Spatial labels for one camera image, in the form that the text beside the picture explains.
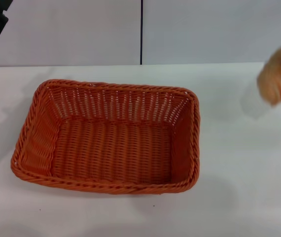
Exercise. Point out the striped orange bread roll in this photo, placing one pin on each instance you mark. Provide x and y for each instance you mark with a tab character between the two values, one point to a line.
273	81

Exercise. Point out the orange woven plastic basket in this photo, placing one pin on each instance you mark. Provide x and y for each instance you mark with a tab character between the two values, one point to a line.
111	143

